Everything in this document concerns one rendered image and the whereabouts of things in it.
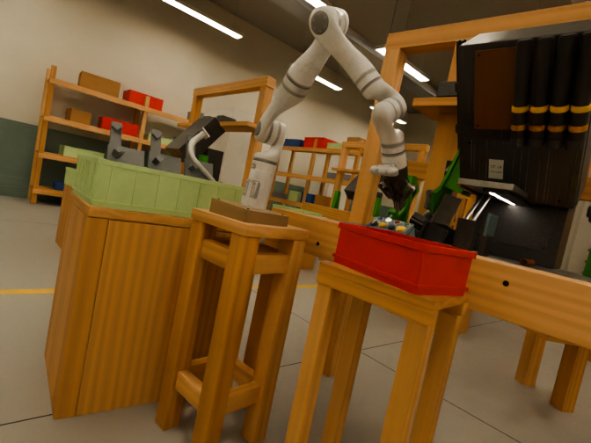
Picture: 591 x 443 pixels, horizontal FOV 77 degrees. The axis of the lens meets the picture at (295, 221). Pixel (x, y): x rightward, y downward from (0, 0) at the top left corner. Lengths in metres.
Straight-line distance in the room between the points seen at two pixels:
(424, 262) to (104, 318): 1.17
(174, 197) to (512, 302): 1.22
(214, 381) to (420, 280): 0.77
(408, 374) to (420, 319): 0.14
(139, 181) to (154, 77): 6.90
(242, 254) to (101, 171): 0.60
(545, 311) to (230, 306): 0.89
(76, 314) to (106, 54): 6.91
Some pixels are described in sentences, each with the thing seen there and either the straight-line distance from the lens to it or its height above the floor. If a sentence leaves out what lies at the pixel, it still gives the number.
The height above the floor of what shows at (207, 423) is 0.17.
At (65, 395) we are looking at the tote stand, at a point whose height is 0.09.
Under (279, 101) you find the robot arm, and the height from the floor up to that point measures 1.27.
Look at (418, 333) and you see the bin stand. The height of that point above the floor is 0.71.
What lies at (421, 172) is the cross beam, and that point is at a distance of 2.06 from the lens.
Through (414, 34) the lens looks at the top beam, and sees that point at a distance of 2.25.
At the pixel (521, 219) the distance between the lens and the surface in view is 1.59.
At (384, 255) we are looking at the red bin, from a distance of 0.98.
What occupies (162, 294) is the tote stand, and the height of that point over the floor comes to 0.47.
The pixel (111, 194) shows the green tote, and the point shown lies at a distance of 1.50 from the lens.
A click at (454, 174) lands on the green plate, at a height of 1.17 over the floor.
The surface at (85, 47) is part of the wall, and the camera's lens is 8.09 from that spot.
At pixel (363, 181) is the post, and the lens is 2.11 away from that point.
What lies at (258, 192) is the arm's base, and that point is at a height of 0.95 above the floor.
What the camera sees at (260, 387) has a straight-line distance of 1.56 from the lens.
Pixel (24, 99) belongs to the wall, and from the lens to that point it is 7.82.
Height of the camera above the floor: 0.97
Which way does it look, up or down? 4 degrees down
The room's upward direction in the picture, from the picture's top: 12 degrees clockwise
